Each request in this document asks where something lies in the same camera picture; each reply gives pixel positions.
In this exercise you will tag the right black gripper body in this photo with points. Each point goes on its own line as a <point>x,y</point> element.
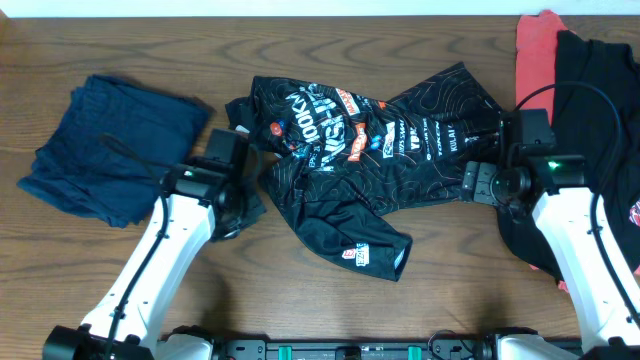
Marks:
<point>489,184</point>

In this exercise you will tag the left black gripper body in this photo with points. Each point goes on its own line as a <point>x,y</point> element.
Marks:
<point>248,209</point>

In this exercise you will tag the black patterned cycling jersey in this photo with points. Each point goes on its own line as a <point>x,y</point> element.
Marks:
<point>344,161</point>

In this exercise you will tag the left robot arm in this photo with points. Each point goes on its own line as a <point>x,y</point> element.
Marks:
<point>197,205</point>

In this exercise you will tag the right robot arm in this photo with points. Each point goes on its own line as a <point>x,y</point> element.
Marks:
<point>552,191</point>

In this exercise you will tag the plain black t-shirt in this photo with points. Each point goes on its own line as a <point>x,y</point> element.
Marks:
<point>583,123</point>

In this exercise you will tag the red orange garment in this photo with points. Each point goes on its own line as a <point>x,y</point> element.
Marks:
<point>536,49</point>

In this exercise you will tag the folded navy blue garment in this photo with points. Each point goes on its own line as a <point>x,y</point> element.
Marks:
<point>112,146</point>

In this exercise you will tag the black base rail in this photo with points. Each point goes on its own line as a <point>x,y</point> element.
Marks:
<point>513,343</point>

